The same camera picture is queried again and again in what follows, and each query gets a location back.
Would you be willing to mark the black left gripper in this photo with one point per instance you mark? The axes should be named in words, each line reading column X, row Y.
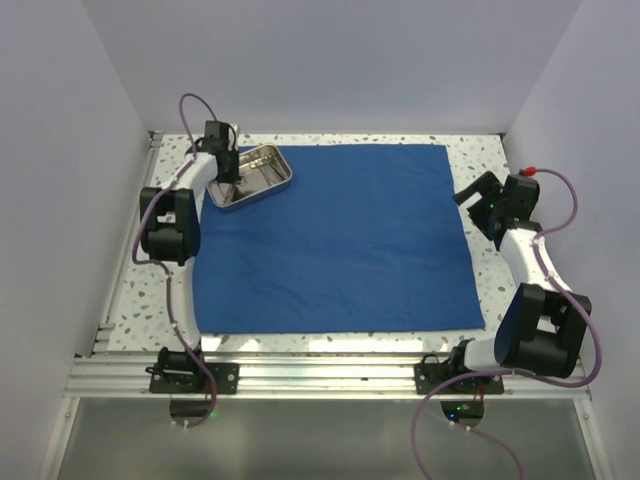
column 234, row 176

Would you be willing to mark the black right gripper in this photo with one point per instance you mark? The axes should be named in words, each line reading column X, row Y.
column 486, row 186

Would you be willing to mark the stainless steel instrument tray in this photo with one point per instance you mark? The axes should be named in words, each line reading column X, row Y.
column 263, row 172

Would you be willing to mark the blue surgical cloth wrap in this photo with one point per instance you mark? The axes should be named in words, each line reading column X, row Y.
column 366, row 238

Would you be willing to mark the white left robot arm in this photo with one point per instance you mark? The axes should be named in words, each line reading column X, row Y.
column 169, row 234

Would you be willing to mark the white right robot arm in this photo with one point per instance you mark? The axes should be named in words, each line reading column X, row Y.
column 542, row 331

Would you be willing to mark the aluminium left side rail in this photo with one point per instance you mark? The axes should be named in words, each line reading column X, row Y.
column 106, row 324

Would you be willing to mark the aluminium rail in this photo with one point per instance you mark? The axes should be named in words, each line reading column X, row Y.
column 106, row 324
column 324, row 377

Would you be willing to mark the aluminium front rail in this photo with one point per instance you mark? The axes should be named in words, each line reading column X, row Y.
column 324, row 377

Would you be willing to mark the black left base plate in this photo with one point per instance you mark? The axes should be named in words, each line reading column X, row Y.
column 163, row 381

